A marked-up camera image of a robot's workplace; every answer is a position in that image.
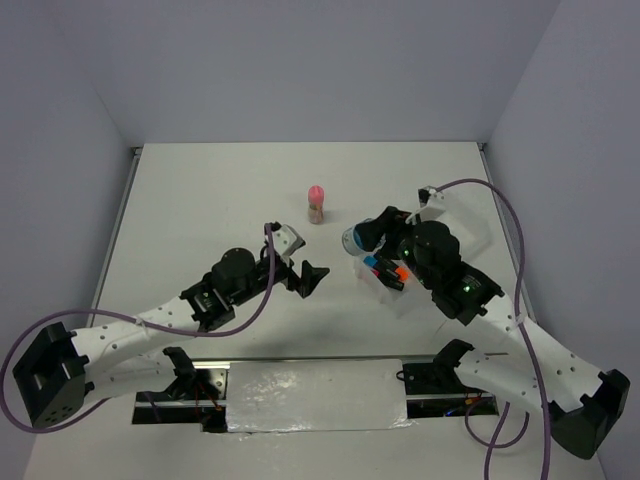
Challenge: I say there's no pink lid small bottle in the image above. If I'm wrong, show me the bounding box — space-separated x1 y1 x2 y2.
307 185 325 224

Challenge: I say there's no orange cap highlighter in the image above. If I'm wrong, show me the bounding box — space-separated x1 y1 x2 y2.
381 259 410 282

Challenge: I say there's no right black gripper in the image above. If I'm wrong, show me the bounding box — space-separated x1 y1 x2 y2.
356 204 436 288

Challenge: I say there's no white foil front panel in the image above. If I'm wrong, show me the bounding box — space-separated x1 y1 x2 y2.
226 359 410 433

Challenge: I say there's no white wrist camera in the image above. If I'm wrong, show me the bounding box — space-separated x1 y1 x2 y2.
265 222 306 264
405 186 446 225

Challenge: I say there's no translucent white compartment tray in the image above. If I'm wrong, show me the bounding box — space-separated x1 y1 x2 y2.
352 191 491 318

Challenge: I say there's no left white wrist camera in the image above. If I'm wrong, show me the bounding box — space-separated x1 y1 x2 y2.
265 222 306 264

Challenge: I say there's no blue tape roll tub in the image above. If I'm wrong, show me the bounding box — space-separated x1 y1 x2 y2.
341 217 385 256

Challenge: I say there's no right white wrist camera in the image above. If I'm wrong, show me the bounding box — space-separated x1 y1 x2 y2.
405 186 446 225

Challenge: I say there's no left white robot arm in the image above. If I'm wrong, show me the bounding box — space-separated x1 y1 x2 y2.
2 247 330 433

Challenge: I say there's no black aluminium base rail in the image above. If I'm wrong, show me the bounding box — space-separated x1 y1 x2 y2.
132 357 498 434

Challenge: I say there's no blue cap highlighter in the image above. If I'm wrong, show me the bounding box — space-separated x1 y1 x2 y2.
363 256 386 271

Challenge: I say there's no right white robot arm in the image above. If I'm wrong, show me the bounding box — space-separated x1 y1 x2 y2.
342 206 630 459

